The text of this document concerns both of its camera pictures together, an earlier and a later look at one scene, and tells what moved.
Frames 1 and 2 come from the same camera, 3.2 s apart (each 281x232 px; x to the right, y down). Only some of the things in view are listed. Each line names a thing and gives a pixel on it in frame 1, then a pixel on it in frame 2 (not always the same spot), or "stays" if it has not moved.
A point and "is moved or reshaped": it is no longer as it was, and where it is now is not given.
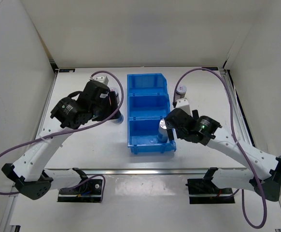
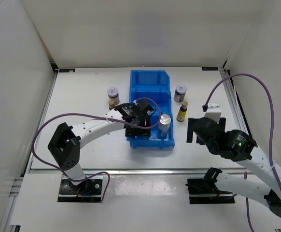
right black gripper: [169, 129] -> [189, 131]
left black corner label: [66, 70] stays
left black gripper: [110, 108] -> [129, 132]
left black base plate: [89, 192] stays
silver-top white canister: [162, 137] is moved or reshaped
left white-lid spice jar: [114, 89] stays
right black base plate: [204, 191] stays
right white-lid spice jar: [180, 92] stays
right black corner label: [211, 68] stays
